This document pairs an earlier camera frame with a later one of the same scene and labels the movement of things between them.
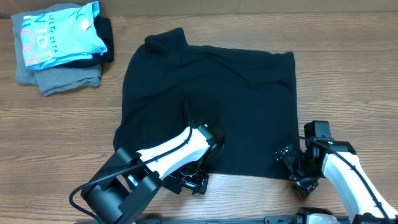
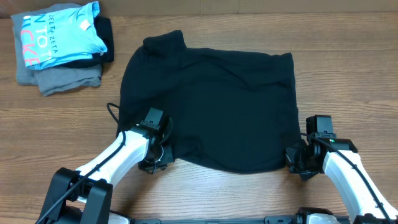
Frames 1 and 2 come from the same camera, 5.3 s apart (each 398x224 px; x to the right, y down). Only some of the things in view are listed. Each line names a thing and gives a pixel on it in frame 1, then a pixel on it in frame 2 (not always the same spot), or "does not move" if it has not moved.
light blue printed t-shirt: [60, 35] does not move
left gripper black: [199, 182] → [168, 157]
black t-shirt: [170, 86] does not move
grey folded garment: [56, 79] does not move
